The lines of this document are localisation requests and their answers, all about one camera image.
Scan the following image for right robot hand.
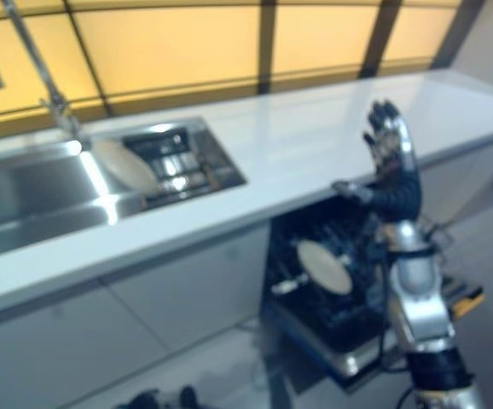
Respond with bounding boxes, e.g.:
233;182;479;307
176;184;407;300
331;99;423;223

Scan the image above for robot left leg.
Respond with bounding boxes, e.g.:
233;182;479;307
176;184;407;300
179;384;200;409

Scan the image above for dark wire dishwasher plate rack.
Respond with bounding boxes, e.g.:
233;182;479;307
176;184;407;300
267;204;397;343

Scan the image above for cream round plate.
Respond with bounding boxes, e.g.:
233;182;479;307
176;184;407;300
92;140;159;193
296;239;354;296

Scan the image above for built-in dishwasher with door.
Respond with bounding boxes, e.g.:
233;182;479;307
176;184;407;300
263;195;485;383

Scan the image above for stainless steel kitchen sink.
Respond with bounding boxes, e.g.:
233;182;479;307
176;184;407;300
0;116;248;262

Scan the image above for black sink dish rack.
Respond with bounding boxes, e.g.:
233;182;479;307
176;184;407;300
122;124;237;210

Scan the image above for white glossy cabinet door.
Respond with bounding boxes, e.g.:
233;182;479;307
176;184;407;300
416;135;493;225
99;224;274;344
0;275;165;409

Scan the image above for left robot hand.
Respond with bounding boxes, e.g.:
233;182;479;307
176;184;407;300
125;389;163;409

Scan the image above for chrome pull-down kitchen faucet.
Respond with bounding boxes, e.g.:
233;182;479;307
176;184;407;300
0;0;82;138

